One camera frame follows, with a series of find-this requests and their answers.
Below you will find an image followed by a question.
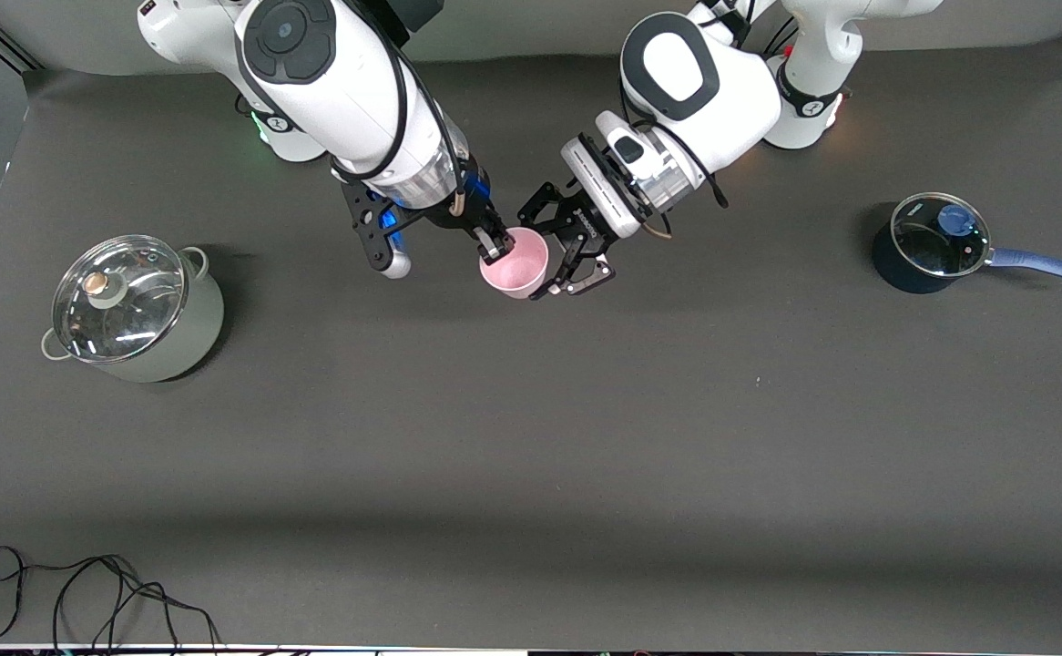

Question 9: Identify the pink plastic cup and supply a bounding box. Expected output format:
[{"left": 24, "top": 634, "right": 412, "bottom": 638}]
[{"left": 479, "top": 228, "right": 551, "bottom": 301}]

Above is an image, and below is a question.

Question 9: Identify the green cooking pot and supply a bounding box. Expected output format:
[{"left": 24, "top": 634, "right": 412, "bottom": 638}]
[{"left": 39, "top": 239, "right": 225, "bottom": 384}]

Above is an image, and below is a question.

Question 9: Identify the dark blue saucepan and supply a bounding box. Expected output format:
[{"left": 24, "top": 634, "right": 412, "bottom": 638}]
[{"left": 872, "top": 193, "right": 1062, "bottom": 294}]

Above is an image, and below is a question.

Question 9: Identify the glass saucepan lid blue knob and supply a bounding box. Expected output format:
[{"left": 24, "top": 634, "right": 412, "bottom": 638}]
[{"left": 891, "top": 192, "right": 991, "bottom": 278}]

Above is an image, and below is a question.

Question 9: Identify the thin black loose cable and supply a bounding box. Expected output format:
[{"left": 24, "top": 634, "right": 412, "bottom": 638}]
[{"left": 0, "top": 545, "right": 222, "bottom": 653}]

